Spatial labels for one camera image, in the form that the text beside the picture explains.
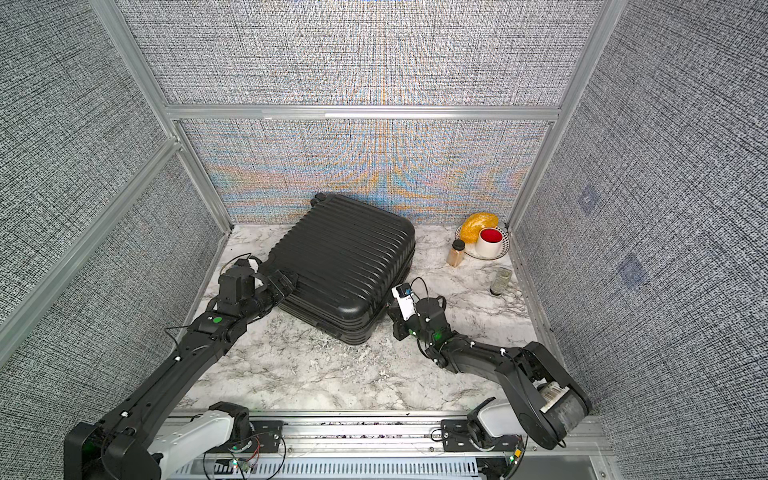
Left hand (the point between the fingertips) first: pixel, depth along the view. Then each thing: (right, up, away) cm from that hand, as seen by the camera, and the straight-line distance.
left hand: (295, 281), depth 81 cm
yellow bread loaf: (+58, +19, +31) cm, 68 cm away
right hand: (+26, -7, +5) cm, 27 cm away
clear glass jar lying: (+61, 0, +13) cm, 63 cm away
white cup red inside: (+61, +11, +22) cm, 66 cm away
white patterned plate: (+69, +10, +29) cm, 75 cm away
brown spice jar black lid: (+49, +8, +22) cm, 54 cm away
